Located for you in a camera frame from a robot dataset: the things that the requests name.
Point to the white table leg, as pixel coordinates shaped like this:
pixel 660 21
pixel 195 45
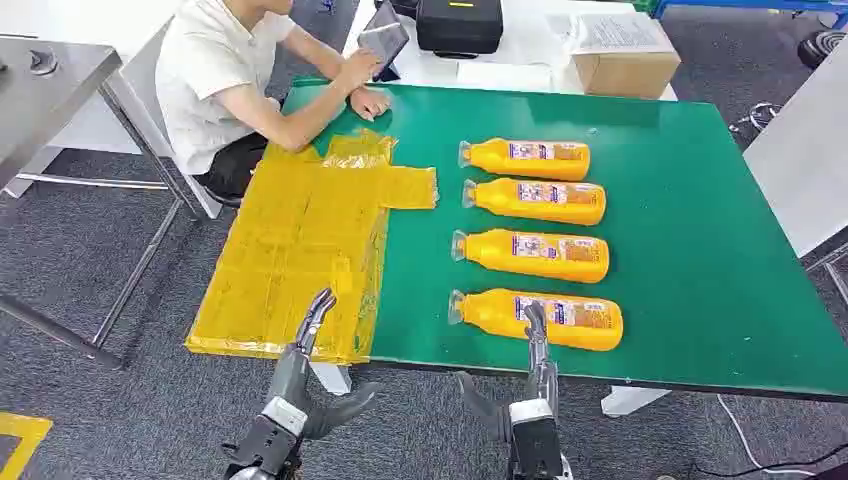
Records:
pixel 629 399
pixel 332 379

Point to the blue metal frame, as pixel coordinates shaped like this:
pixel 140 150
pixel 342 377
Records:
pixel 742 5

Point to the round metal fitting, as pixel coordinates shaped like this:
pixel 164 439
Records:
pixel 44 61

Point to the green table mat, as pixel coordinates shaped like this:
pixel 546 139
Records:
pixel 696 252

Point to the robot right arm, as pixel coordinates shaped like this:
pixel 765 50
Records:
pixel 535 440

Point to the person's right hand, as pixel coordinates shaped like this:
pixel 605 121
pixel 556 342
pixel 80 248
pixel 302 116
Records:
pixel 370 102

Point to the grey tablet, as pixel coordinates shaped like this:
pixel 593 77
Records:
pixel 385 36

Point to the person's left hand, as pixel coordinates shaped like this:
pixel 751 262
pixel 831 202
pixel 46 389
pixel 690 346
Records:
pixel 359 67

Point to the orange drink bottle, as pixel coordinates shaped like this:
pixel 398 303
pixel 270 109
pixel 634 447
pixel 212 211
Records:
pixel 497 200
pixel 490 159
pixel 490 255
pixel 490 318

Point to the white board panel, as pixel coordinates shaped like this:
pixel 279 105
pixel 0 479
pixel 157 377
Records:
pixel 805 159

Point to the yellow plastic sheet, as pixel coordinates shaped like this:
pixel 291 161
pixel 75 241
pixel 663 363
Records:
pixel 298 252

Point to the printed white paper sheet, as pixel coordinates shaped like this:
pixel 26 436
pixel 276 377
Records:
pixel 619 33

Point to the yellow floor tape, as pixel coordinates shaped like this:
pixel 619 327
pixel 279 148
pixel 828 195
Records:
pixel 30 430

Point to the black round fan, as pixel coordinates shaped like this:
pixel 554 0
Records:
pixel 825 48

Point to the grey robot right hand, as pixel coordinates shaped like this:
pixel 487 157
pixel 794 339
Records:
pixel 544 378

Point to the black carrying case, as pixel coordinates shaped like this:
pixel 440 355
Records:
pixel 458 26

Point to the white table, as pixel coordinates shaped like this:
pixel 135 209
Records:
pixel 523 46

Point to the steel table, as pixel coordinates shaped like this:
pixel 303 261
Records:
pixel 40 99

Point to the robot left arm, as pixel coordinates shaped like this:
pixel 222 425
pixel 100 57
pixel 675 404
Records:
pixel 268 444

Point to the brown cardboard box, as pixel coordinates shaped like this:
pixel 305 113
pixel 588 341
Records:
pixel 626 74

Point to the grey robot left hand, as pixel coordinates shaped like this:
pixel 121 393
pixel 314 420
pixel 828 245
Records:
pixel 295 378

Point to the person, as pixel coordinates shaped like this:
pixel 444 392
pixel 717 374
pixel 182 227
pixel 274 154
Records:
pixel 205 79

